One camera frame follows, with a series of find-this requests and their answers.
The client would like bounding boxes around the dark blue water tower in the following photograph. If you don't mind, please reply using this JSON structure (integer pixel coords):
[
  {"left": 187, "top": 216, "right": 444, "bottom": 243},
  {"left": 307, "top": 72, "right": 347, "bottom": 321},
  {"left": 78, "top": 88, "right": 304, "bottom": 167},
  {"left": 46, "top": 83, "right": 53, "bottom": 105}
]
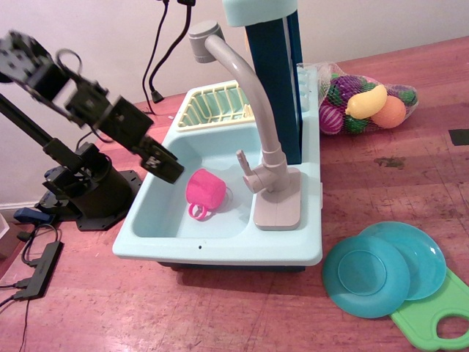
[{"left": 222, "top": 0, "right": 303, "bottom": 165}]

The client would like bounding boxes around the grey toy faucet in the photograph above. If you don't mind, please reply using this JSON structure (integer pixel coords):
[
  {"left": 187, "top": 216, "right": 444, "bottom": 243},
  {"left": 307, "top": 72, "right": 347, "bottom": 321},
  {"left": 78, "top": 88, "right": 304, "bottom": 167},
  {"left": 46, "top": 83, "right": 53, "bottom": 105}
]
[{"left": 188, "top": 21, "right": 301, "bottom": 230}]

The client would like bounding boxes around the green cutting board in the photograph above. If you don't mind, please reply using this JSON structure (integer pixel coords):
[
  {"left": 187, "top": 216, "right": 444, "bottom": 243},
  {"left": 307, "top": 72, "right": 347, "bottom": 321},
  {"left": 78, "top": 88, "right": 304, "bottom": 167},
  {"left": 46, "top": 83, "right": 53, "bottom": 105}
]
[{"left": 390, "top": 269, "right": 468, "bottom": 351}]

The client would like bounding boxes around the black power cable right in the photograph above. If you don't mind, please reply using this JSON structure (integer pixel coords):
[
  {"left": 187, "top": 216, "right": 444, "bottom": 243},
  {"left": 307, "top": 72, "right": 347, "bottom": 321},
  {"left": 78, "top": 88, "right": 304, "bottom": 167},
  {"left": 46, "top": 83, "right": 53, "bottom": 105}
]
[{"left": 148, "top": 0, "right": 195, "bottom": 104}]

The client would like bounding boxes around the yellow dish rack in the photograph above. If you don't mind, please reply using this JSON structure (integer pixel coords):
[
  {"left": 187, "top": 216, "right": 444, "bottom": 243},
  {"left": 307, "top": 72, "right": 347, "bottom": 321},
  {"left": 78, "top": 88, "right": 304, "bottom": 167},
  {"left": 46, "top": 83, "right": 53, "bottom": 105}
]
[{"left": 174, "top": 80, "right": 255, "bottom": 132}]

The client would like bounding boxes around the light blue toy sink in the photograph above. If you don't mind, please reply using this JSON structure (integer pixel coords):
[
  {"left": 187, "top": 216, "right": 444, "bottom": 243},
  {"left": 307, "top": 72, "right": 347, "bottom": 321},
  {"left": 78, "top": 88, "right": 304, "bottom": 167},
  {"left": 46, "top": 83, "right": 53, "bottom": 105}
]
[{"left": 112, "top": 65, "right": 322, "bottom": 266}]

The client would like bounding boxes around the teal plate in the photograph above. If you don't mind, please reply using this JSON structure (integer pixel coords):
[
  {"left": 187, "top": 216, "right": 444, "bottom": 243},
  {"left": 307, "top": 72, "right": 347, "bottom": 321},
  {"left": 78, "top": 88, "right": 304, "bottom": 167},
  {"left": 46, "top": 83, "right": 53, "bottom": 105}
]
[
  {"left": 322, "top": 236, "right": 410, "bottom": 318},
  {"left": 360, "top": 221, "right": 446, "bottom": 301}
]

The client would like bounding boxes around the orange toy fruit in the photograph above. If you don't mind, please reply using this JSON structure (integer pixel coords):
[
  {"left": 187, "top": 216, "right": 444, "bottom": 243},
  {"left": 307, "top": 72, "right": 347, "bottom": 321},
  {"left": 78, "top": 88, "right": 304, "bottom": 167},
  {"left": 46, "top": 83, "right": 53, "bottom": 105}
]
[{"left": 371, "top": 96, "right": 406, "bottom": 129}]

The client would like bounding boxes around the rear teal plate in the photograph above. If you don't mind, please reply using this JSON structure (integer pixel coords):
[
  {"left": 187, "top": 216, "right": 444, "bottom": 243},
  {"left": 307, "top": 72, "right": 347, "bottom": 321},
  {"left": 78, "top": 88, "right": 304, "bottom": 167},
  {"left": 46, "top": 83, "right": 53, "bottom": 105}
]
[{"left": 360, "top": 221, "right": 446, "bottom": 301}]

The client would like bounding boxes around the black power cable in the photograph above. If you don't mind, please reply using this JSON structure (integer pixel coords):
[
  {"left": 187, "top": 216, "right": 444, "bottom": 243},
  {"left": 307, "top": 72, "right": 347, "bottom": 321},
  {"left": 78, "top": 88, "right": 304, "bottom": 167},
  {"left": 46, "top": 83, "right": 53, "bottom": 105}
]
[
  {"left": 141, "top": 0, "right": 170, "bottom": 114},
  {"left": 148, "top": 0, "right": 195, "bottom": 104}
]

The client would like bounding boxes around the front teal plate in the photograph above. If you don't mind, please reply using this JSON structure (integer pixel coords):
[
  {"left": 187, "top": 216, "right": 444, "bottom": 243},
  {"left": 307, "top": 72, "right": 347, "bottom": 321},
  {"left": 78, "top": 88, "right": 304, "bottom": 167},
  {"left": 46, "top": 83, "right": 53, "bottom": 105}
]
[{"left": 322, "top": 236, "right": 410, "bottom": 318}]

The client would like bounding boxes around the pink toy cup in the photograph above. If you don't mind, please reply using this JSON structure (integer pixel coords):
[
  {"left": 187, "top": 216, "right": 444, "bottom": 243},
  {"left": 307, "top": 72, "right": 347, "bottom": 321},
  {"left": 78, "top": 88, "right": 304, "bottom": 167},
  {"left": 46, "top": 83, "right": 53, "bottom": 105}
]
[{"left": 185, "top": 169, "right": 226, "bottom": 221}]

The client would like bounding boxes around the blue clamp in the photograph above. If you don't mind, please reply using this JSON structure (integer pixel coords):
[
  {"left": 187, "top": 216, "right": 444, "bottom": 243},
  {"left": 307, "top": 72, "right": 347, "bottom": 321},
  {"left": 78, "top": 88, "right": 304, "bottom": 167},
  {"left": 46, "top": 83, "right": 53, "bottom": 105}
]
[{"left": 13, "top": 208, "right": 54, "bottom": 224}]

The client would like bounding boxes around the yellow toy fruit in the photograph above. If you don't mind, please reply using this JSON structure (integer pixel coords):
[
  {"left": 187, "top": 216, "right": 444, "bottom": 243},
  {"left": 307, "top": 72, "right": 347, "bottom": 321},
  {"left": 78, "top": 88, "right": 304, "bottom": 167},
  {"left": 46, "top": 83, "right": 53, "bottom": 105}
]
[{"left": 345, "top": 84, "right": 388, "bottom": 120}]

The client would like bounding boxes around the black usb hub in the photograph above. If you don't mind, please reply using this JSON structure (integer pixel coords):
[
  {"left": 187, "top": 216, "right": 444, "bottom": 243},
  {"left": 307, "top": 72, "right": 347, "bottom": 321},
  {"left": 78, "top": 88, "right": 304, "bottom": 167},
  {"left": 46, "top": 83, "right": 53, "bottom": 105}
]
[{"left": 13, "top": 241, "right": 64, "bottom": 301}]

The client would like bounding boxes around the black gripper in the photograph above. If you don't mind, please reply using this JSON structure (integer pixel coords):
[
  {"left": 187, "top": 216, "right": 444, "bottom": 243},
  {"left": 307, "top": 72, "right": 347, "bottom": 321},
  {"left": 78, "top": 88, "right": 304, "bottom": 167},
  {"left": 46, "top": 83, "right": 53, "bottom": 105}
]
[{"left": 65, "top": 81, "right": 185, "bottom": 183}]

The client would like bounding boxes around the black power cable left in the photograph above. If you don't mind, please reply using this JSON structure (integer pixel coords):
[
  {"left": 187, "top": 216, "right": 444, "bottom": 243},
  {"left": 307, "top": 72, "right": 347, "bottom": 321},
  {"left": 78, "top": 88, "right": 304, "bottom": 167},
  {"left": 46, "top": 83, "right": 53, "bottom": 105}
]
[{"left": 141, "top": 0, "right": 170, "bottom": 114}]

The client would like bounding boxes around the mesh bag of toy food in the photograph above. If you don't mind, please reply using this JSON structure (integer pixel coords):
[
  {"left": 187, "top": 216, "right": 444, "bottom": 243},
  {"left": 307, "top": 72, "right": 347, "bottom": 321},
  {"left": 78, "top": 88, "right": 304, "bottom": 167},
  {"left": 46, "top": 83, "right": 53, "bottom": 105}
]
[{"left": 297, "top": 62, "right": 418, "bottom": 136}]

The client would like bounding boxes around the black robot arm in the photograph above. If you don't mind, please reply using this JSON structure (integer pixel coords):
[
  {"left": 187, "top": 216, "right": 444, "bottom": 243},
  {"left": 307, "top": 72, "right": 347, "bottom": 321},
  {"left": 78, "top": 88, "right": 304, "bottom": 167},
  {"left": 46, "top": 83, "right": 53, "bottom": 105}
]
[{"left": 1, "top": 31, "right": 184, "bottom": 231}]

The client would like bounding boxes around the black tape patch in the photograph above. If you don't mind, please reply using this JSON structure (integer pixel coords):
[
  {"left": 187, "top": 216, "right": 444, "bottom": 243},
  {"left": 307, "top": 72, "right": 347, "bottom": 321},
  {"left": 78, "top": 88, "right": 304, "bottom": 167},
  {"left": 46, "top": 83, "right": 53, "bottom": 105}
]
[{"left": 448, "top": 129, "right": 469, "bottom": 146}]

